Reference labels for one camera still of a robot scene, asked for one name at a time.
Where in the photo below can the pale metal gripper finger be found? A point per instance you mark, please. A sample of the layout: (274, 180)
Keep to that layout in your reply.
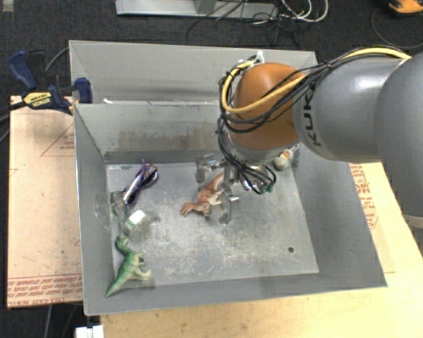
(227, 208)
(201, 167)

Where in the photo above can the brown toy dinosaur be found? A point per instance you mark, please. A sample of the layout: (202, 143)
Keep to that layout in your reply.
(205, 198)

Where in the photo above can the small yellow and grey toy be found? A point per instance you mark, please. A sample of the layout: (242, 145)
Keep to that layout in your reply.
(282, 160)

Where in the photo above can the grey metal bin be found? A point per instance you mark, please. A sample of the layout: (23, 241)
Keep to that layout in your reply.
(232, 252)

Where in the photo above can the purple sunglasses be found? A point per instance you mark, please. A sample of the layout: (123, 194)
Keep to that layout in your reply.
(142, 180)

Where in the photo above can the clear plastic bottle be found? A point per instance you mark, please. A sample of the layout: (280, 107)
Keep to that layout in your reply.
(137, 222)

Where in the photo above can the clear glass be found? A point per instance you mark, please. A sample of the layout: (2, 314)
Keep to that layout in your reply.
(107, 208)

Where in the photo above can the green toy dinosaur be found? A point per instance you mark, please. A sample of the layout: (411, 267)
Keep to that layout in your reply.
(129, 267)

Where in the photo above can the brown cardboard board, red print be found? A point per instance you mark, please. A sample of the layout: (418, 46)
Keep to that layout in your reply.
(42, 203)

